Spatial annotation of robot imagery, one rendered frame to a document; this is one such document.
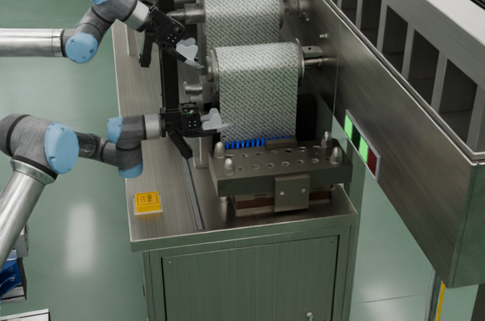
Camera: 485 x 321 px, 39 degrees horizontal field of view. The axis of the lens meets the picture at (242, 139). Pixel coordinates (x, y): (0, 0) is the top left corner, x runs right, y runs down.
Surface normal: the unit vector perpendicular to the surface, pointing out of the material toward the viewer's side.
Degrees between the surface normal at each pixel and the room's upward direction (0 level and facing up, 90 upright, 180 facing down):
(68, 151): 86
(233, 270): 90
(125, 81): 0
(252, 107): 90
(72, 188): 0
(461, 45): 90
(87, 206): 0
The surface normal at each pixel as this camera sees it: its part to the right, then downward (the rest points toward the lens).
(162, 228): 0.00, -0.86
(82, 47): 0.00, 0.51
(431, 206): -0.98, 0.10
